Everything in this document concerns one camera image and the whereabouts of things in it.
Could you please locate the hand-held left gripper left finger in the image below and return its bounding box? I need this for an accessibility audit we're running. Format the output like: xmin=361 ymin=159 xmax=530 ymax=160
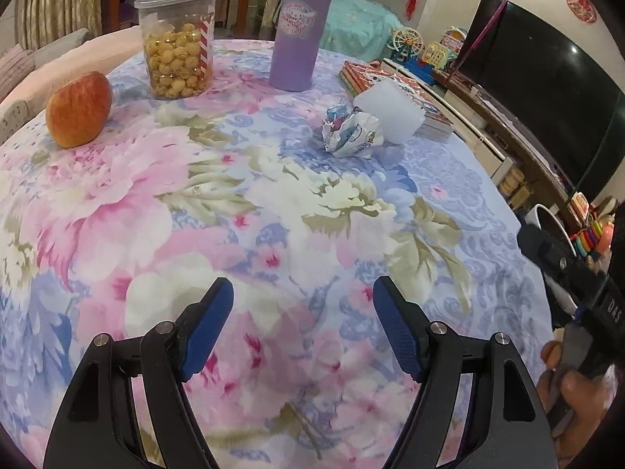
xmin=43 ymin=276 xmax=235 ymax=469

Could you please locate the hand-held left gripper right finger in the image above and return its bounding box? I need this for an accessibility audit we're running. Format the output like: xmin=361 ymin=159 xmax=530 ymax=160
xmin=373 ymin=276 xmax=558 ymax=469

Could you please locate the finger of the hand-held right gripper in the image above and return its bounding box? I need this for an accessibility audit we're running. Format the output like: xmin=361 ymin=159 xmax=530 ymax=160
xmin=516 ymin=224 xmax=589 ymax=290

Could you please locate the printed wrapper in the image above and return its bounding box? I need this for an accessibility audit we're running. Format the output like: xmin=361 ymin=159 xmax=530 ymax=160
xmin=321 ymin=104 xmax=384 ymax=159

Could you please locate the person's right hand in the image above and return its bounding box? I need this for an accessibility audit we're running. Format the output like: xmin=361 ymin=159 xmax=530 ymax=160
xmin=539 ymin=339 xmax=618 ymax=457

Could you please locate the stack of round containers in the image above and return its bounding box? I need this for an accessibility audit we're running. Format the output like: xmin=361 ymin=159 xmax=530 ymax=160
xmin=503 ymin=168 xmax=525 ymax=208

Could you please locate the floral tablecloth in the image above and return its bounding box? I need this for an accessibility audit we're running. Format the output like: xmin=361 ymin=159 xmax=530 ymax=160
xmin=0 ymin=39 xmax=555 ymax=469

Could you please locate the white television cabinet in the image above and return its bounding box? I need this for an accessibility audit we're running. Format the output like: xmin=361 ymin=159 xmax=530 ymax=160
xmin=381 ymin=57 xmax=589 ymax=218

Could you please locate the black flat television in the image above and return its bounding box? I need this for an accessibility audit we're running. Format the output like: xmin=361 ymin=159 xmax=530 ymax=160
xmin=459 ymin=0 xmax=625 ymax=197

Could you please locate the red children's book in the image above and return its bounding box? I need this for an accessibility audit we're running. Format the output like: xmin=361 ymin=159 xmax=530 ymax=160
xmin=339 ymin=61 xmax=456 ymax=140

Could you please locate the yellow green toy box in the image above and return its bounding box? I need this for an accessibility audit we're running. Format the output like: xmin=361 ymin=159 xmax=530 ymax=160
xmin=425 ymin=41 xmax=456 ymax=70

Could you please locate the round red paper decal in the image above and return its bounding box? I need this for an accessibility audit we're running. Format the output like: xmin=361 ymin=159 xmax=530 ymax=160
xmin=566 ymin=0 xmax=598 ymax=25

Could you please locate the toy ferris wheel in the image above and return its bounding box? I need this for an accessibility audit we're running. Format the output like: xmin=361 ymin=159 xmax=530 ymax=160
xmin=393 ymin=27 xmax=423 ymax=65

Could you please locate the red apple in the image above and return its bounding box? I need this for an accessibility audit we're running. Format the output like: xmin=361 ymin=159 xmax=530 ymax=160
xmin=45 ymin=71 xmax=113 ymax=149

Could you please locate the clear plastic snack jar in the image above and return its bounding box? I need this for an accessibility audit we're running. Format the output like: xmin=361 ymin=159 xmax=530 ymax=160
xmin=134 ymin=0 xmax=220 ymax=101

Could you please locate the teal cloth covered furniture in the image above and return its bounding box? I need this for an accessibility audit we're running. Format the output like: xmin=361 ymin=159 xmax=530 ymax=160
xmin=317 ymin=0 xmax=407 ymax=65

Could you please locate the pink sofa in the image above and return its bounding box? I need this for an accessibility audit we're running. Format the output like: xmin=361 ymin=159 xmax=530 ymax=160
xmin=0 ymin=27 xmax=142 ymax=143

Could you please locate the purple tumbler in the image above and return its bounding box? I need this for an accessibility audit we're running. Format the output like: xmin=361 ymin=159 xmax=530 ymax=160
xmin=270 ymin=0 xmax=339 ymax=93

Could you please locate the beige patterned curtain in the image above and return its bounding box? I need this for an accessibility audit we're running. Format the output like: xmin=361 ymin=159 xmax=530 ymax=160
xmin=14 ymin=0 xmax=114 ymax=50

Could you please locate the rainbow stacking ring toy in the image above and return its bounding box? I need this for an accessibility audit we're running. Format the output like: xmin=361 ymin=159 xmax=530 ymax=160
xmin=573 ymin=220 xmax=604 ymax=261

